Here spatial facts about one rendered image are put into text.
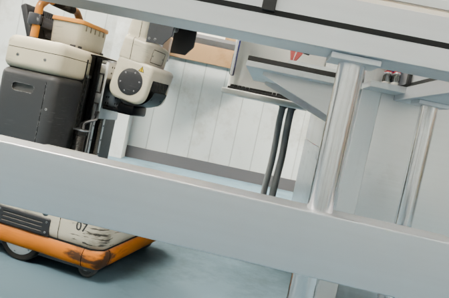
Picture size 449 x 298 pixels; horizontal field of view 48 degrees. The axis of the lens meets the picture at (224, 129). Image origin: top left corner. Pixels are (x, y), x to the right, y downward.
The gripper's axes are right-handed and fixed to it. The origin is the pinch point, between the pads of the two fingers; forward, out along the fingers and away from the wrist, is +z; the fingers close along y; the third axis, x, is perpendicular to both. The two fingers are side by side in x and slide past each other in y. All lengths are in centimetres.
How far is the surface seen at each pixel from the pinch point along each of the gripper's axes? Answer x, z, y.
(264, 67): -11.0, 4.4, -8.3
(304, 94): -2.5, 7.6, 8.3
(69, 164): -93, 41, -32
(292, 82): -2.5, 5.1, 2.7
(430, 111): -35, 1, 42
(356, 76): -91, 6, 12
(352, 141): -12.7, 17.0, 28.8
